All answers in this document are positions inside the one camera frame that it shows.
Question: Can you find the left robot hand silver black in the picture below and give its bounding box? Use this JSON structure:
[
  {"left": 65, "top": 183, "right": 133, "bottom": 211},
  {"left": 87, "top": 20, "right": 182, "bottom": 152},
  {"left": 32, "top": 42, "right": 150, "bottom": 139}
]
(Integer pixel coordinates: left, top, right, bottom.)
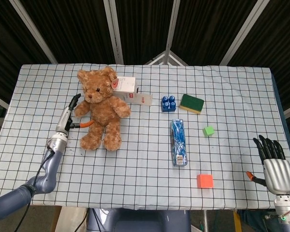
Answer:
[{"left": 56, "top": 93, "right": 95, "bottom": 135}]

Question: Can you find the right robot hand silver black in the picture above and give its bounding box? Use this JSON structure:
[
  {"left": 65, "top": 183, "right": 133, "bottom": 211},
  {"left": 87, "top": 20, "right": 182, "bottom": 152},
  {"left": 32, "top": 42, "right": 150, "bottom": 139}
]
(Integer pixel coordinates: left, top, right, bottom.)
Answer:
[{"left": 246, "top": 134, "right": 290, "bottom": 195}]

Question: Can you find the brown teddy bear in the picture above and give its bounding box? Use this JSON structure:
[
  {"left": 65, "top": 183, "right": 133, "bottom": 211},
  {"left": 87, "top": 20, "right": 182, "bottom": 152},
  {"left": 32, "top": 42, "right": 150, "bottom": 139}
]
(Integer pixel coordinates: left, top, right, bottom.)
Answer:
[{"left": 73, "top": 67, "right": 132, "bottom": 151}]

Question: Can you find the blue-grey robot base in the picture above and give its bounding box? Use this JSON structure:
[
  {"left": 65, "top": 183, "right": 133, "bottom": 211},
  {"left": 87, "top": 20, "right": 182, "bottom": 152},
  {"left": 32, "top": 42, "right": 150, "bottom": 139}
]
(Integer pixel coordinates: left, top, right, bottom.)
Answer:
[{"left": 86, "top": 208, "right": 191, "bottom": 232}]

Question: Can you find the small white carton box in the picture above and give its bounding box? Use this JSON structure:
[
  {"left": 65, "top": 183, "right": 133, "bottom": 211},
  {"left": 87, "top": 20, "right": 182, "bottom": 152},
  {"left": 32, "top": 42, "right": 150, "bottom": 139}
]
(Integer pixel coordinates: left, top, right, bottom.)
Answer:
[{"left": 114, "top": 76, "right": 139, "bottom": 94}]

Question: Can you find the orange cube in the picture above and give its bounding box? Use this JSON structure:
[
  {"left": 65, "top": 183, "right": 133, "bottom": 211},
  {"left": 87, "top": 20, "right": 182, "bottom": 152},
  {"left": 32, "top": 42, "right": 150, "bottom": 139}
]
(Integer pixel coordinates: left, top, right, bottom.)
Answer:
[{"left": 196, "top": 174, "right": 214, "bottom": 189}]

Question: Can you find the dark blue under cloth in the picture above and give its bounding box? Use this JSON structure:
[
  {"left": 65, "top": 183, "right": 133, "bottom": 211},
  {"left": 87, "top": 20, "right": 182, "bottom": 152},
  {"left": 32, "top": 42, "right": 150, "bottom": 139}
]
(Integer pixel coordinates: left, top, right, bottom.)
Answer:
[{"left": 271, "top": 70, "right": 290, "bottom": 170}]

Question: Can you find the flat white box red print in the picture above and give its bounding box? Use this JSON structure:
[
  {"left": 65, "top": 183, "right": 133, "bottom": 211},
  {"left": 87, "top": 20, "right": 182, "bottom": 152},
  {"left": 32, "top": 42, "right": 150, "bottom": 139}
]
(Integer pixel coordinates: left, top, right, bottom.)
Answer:
[{"left": 118, "top": 92, "right": 153, "bottom": 107}]

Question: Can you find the light blue checkered tablecloth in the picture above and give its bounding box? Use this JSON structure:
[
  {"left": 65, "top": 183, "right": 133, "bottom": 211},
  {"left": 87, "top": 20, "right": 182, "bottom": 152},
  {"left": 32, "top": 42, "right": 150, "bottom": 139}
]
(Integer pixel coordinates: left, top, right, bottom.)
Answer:
[{"left": 0, "top": 63, "right": 290, "bottom": 210}]

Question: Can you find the beige board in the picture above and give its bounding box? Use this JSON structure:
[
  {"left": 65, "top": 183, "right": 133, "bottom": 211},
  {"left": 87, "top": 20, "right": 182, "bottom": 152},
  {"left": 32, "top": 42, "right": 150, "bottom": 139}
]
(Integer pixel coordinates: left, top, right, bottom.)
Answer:
[{"left": 55, "top": 206, "right": 87, "bottom": 232}]

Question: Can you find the blue item in plastic wrap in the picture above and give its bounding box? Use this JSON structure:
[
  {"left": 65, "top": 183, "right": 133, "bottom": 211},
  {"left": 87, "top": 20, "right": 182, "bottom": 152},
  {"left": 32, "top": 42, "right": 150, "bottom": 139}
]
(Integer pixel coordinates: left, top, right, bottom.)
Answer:
[{"left": 170, "top": 118, "right": 189, "bottom": 167}]

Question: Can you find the blue toy building block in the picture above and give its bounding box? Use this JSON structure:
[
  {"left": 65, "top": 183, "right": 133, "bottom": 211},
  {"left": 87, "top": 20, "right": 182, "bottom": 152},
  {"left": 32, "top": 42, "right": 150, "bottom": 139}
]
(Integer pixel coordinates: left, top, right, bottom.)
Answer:
[{"left": 160, "top": 95, "right": 177, "bottom": 113}]

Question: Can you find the green and yellow sponge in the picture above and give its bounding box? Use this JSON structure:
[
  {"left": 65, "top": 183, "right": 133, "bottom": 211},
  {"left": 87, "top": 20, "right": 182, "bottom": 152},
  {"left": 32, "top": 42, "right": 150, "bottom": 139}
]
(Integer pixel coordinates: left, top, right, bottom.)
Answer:
[{"left": 179, "top": 94, "right": 205, "bottom": 115}]

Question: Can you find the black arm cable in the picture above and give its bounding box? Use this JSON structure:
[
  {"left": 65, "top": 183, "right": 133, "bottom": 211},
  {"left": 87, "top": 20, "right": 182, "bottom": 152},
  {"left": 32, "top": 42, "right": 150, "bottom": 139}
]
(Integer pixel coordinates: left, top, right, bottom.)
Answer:
[{"left": 14, "top": 148, "right": 56, "bottom": 232}]

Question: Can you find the yellow post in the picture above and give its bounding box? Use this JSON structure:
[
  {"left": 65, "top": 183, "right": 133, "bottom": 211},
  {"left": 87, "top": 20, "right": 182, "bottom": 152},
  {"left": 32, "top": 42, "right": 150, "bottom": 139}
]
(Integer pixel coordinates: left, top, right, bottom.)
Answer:
[{"left": 233, "top": 209, "right": 241, "bottom": 232}]

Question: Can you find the white aluminium frame post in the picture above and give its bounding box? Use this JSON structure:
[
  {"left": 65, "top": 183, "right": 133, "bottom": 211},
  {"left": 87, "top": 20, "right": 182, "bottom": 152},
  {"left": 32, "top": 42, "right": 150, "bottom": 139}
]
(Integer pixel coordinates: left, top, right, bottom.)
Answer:
[
  {"left": 9, "top": 0, "right": 58, "bottom": 64},
  {"left": 164, "top": 0, "right": 181, "bottom": 53},
  {"left": 103, "top": 0, "right": 124, "bottom": 65},
  {"left": 219, "top": 0, "right": 267, "bottom": 66}
]

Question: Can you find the white triangular frame brace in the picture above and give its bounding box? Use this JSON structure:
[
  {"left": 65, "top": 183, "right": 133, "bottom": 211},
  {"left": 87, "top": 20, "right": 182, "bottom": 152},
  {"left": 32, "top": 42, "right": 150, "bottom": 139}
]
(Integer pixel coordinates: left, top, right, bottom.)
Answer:
[{"left": 145, "top": 50, "right": 189, "bottom": 66}]

